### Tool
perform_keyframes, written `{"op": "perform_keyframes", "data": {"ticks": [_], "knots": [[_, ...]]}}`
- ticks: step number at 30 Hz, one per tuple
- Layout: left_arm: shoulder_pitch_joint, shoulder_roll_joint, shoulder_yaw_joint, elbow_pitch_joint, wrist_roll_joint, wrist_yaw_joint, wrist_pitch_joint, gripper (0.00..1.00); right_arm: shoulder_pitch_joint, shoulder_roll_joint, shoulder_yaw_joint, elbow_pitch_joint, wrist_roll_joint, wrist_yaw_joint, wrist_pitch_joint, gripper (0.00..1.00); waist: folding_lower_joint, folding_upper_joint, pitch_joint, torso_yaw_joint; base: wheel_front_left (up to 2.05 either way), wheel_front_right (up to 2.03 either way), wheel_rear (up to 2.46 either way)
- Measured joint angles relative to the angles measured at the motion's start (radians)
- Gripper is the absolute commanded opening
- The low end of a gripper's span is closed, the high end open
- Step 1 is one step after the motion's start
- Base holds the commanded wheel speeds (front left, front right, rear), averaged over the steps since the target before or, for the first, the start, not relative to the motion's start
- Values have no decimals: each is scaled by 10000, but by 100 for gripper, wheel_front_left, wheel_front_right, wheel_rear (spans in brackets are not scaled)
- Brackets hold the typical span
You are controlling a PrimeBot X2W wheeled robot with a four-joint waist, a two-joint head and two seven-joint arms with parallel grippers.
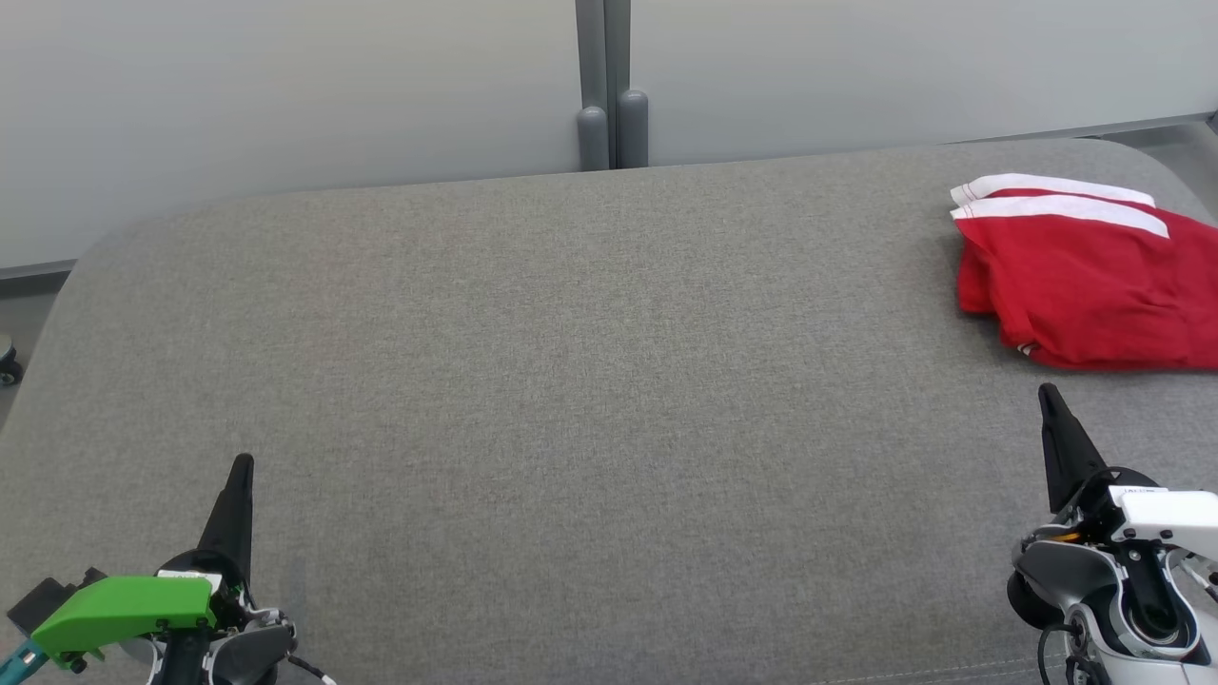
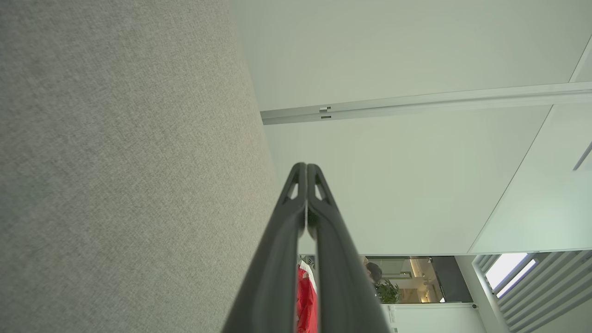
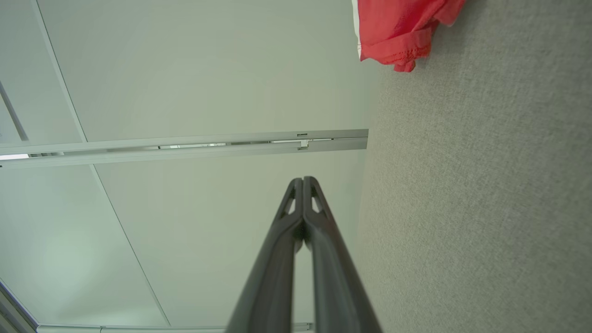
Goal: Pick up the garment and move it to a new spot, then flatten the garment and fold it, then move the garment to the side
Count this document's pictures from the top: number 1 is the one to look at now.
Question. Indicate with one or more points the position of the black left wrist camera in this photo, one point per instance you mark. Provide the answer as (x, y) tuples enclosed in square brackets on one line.
[(43, 595)]

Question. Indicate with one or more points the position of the red shorts with white stripe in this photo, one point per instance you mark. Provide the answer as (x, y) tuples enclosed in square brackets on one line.
[(1075, 266)]

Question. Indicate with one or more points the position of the grey panel base strip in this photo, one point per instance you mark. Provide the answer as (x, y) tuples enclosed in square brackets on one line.
[(29, 270), (1094, 127)]

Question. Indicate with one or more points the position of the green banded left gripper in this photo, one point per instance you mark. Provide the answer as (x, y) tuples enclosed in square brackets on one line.
[(124, 609)]

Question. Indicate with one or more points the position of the black caster wheel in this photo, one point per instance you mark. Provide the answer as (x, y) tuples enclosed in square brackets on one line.
[(8, 366)]

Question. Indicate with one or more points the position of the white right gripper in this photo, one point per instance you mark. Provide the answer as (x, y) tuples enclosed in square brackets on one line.
[(1170, 514)]

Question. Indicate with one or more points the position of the grey partition post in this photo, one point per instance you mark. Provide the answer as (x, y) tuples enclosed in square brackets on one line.
[(633, 124), (592, 133)]

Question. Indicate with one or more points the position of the grey fabric sofa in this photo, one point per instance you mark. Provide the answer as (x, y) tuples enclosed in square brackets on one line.
[(571, 381)]

